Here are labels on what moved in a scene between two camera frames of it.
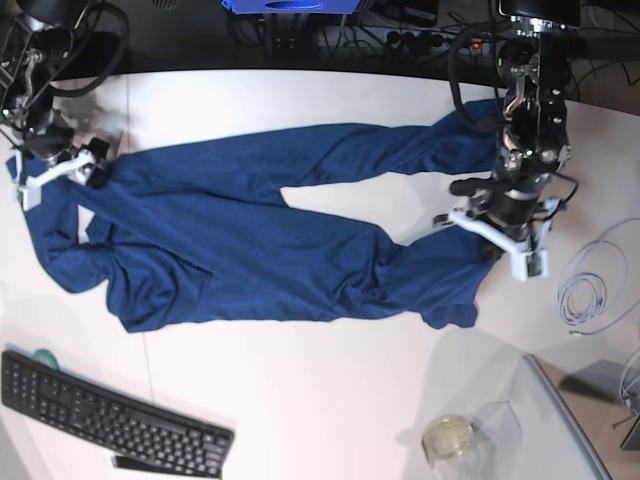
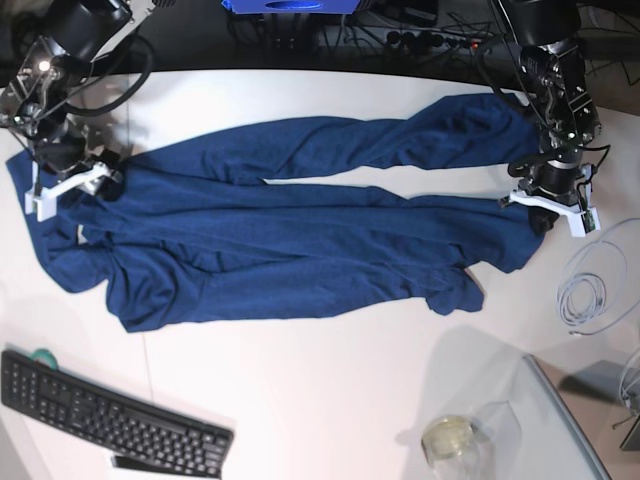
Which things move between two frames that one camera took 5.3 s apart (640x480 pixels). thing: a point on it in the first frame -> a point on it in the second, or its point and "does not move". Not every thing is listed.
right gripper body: (516, 222) -> (554, 187)
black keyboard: (129, 433) does not move
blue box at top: (292, 6) does not move
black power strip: (411, 42) does not move
